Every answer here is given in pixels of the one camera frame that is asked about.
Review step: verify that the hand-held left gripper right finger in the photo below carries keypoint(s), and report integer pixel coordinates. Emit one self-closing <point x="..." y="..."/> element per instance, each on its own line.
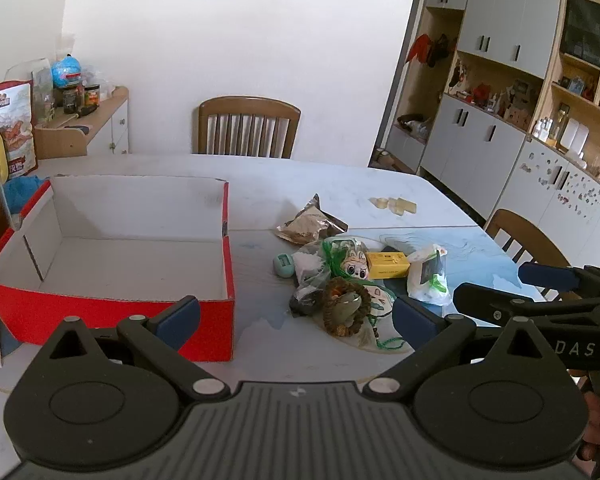
<point x="414" y="322"/>

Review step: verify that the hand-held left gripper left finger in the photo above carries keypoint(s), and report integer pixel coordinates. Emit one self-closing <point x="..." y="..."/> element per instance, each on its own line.
<point x="179" y="319"/>

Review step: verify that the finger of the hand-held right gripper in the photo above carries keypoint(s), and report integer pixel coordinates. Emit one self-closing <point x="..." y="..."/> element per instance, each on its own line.
<point x="545" y="276"/>
<point x="485" y="302"/>

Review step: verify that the yellow box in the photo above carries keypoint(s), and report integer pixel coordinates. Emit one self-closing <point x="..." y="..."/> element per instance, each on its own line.
<point x="386" y="266"/>

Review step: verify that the red cardboard box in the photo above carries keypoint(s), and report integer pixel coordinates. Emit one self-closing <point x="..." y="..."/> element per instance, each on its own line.
<point x="105" y="260"/>

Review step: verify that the person's right hand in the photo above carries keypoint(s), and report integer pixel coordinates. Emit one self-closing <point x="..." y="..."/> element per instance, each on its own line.
<point x="597" y="422"/>

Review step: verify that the white plastic packet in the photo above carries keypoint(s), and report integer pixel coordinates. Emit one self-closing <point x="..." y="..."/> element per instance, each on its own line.
<point x="430" y="280"/>

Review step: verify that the wooden slat-back chair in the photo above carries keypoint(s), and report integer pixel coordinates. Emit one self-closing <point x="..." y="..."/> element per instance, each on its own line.
<point x="510" y="230"/>
<point x="247" y="127"/>

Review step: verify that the clear bag with dark beads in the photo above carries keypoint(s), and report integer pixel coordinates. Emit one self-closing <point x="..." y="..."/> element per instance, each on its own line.
<point x="332" y="310"/>

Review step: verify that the cartoon figure toy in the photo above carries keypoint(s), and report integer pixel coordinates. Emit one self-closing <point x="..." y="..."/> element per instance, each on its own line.
<point x="355" y="264"/>

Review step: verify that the mint green pencil sharpener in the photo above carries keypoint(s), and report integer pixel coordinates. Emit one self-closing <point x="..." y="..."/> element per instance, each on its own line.
<point x="283" y="266"/>

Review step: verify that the white shelf canisters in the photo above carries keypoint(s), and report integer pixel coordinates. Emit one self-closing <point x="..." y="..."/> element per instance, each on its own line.
<point x="575" y="136"/>

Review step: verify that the brown snack wrapper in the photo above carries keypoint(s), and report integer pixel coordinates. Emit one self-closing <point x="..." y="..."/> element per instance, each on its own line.
<point x="305" y="222"/>

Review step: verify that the row of shelf figurines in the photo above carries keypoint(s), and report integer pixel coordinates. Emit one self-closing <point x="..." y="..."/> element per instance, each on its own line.
<point x="495" y="97"/>

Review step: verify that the clutter on low shelf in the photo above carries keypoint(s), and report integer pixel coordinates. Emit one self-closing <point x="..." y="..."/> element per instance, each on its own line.
<point x="415" y="126"/>

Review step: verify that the blue cloth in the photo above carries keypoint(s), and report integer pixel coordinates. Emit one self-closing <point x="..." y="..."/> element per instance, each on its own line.
<point x="25" y="195"/>

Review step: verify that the wooden side cabinet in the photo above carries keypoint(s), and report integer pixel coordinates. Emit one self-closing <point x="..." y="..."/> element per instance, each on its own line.
<point x="105" y="125"/>

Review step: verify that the blue flat pad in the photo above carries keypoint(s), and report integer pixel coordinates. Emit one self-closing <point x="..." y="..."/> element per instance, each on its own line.
<point x="75" y="129"/>

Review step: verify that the black yellow tool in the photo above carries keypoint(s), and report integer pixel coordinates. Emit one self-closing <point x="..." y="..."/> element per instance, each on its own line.
<point x="87" y="109"/>

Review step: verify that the orange label jar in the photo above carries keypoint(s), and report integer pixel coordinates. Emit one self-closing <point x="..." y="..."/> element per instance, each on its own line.
<point x="92" y="95"/>

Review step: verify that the dark jar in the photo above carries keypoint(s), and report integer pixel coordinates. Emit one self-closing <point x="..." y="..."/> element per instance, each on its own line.
<point x="72" y="100"/>

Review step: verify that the dark hanging bag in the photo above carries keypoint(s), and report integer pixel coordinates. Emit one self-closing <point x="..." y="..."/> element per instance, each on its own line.
<point x="441" y="50"/>

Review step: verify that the red white snack bag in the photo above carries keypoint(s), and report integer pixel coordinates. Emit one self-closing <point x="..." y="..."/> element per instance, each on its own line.
<point x="15" y="125"/>

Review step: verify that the red hanging cloth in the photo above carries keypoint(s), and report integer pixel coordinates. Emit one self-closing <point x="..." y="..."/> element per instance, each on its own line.
<point x="420" y="47"/>

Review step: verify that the blue globe toy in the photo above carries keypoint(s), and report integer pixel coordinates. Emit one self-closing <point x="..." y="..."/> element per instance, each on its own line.
<point x="66" y="71"/>

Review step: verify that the white wall cabinet unit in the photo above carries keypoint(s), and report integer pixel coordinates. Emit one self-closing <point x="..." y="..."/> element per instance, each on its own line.
<point x="500" y="25"/>

